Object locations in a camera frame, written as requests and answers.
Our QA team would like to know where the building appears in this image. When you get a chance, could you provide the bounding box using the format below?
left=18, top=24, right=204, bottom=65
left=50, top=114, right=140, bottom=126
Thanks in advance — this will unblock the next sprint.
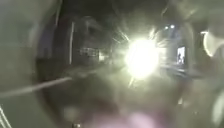
left=68, top=18, right=113, bottom=66

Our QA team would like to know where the dark asphalt road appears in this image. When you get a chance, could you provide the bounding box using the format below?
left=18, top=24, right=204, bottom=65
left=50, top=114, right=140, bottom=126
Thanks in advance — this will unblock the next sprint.
left=0, top=64, right=224, bottom=128

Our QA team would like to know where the pale kerb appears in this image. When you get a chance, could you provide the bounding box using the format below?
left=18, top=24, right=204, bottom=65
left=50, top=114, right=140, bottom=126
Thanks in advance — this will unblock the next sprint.
left=0, top=76, right=74, bottom=99

